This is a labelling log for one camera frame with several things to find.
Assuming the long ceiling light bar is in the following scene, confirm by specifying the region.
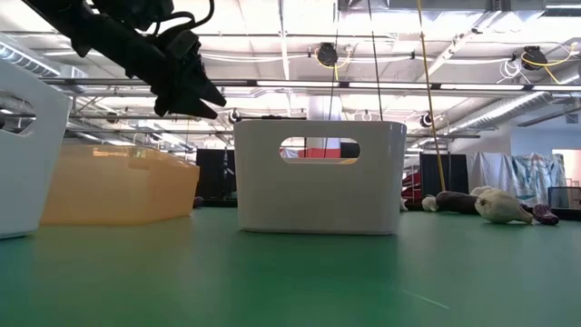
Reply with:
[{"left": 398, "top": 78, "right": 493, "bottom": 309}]
[{"left": 212, "top": 78, "right": 581, "bottom": 92}]

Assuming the translucent tan plastic basket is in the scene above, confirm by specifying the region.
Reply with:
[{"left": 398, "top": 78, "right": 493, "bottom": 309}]
[{"left": 39, "top": 144, "right": 201, "bottom": 227}]

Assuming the pale draped tarp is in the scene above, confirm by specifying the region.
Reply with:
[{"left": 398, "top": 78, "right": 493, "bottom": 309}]
[{"left": 467, "top": 152, "right": 568, "bottom": 208}]

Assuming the white plastic basket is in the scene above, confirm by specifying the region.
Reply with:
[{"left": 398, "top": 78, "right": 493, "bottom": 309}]
[
  {"left": 232, "top": 119, "right": 409, "bottom": 236},
  {"left": 0, "top": 58, "right": 73, "bottom": 241}
]

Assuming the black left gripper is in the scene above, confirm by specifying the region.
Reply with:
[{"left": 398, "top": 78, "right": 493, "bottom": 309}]
[{"left": 149, "top": 29, "right": 227, "bottom": 121}]

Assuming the red background object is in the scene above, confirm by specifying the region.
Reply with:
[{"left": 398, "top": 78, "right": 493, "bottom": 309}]
[{"left": 401, "top": 172, "right": 421, "bottom": 203}]

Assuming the thin black hanging cord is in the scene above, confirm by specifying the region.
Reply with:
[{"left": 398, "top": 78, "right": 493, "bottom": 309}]
[{"left": 322, "top": 0, "right": 340, "bottom": 158}]

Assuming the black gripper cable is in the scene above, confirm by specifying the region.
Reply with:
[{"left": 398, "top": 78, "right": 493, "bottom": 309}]
[{"left": 152, "top": 0, "right": 215, "bottom": 36}]

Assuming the black ceiling cord reel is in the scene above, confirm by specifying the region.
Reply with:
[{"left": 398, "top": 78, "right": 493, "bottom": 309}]
[
  {"left": 316, "top": 41, "right": 340, "bottom": 68},
  {"left": 521, "top": 45, "right": 548, "bottom": 72}
]

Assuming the large white garlic bulb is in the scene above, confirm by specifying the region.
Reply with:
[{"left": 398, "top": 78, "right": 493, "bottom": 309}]
[{"left": 474, "top": 188, "right": 535, "bottom": 225}]

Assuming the yellow hanging cord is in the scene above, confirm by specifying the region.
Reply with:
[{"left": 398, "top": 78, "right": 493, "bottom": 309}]
[{"left": 416, "top": 0, "right": 447, "bottom": 192}]

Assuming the black partition panel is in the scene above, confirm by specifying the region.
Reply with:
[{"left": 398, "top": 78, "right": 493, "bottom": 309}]
[
  {"left": 195, "top": 148, "right": 237, "bottom": 208},
  {"left": 419, "top": 153, "right": 468, "bottom": 194}
]

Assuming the black wire crate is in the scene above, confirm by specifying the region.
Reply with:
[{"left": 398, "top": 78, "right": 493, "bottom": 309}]
[{"left": 547, "top": 185, "right": 581, "bottom": 210}]

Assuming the long purple eggplant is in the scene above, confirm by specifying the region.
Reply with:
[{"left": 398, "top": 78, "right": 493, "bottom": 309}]
[{"left": 435, "top": 190, "right": 482, "bottom": 215}]

